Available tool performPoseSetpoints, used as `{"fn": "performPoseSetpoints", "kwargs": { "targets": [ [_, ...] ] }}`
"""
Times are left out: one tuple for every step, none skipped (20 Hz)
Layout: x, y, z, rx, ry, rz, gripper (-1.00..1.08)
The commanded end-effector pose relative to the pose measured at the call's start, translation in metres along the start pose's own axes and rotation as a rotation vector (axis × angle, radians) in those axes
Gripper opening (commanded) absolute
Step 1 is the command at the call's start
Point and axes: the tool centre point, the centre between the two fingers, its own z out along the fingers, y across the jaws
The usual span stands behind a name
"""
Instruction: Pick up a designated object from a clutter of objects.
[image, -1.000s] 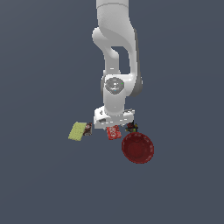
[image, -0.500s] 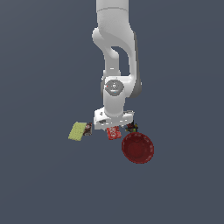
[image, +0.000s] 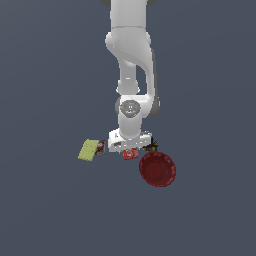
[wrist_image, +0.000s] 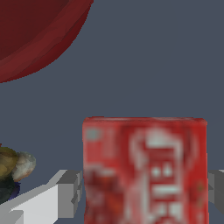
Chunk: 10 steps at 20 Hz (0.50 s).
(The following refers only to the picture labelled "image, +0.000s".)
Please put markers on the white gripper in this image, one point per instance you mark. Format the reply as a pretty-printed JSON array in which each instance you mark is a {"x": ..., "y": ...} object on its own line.
[{"x": 117, "y": 143}]

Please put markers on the dark multicoloured small object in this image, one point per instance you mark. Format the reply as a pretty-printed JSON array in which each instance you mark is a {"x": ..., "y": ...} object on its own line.
[{"x": 151, "y": 146}]

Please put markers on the red small can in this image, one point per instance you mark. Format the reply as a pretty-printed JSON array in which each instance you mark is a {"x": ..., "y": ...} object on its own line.
[{"x": 130, "y": 154}]

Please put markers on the dark brown small box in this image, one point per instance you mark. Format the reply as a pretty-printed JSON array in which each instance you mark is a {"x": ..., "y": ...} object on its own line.
[{"x": 100, "y": 147}]

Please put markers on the yellow-green sponge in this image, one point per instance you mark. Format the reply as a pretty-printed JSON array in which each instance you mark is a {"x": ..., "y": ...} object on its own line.
[{"x": 88, "y": 150}]

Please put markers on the dark red bowl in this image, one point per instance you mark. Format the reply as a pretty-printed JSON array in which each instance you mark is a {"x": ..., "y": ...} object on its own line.
[{"x": 157, "y": 169}]

